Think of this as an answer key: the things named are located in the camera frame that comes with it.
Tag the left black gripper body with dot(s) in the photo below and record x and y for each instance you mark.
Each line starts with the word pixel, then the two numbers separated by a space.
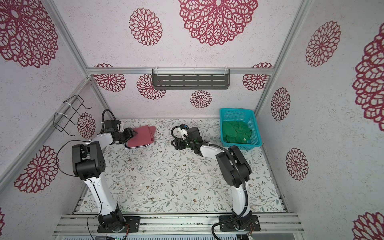
pixel 124 135

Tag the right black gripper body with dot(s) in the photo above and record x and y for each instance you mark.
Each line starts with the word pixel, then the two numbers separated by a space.
pixel 185 144

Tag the maroon red tank top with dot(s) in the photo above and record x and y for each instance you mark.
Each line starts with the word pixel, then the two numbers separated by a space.
pixel 145 135

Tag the green tank top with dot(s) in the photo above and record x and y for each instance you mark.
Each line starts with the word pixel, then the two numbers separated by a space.
pixel 236 132

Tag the blue white striped tank top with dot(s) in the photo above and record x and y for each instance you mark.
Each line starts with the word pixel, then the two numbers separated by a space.
pixel 127 147

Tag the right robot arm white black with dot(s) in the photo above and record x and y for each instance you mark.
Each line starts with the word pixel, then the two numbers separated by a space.
pixel 234 168

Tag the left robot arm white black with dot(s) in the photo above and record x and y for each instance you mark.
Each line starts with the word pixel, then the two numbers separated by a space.
pixel 89 165

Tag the teal plastic basket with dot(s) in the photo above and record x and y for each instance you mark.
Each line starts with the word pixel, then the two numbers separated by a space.
pixel 244 115

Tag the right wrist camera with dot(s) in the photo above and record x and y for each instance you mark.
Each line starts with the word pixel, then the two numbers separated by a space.
pixel 193 134

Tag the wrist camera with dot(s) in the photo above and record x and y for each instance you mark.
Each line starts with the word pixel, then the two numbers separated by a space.
pixel 193 134
pixel 110 126

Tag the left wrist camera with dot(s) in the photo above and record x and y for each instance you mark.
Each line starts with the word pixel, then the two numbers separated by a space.
pixel 110 126

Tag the black wire wall rack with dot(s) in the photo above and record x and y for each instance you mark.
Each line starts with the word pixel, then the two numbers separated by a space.
pixel 62 119

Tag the grey metal wall shelf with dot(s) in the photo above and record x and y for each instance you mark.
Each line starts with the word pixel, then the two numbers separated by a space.
pixel 191 80

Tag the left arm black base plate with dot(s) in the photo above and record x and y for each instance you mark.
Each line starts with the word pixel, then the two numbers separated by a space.
pixel 119 224

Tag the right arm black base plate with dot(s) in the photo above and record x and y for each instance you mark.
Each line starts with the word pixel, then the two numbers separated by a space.
pixel 249 223

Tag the aluminium front rail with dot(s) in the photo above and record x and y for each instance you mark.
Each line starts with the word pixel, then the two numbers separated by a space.
pixel 179 224

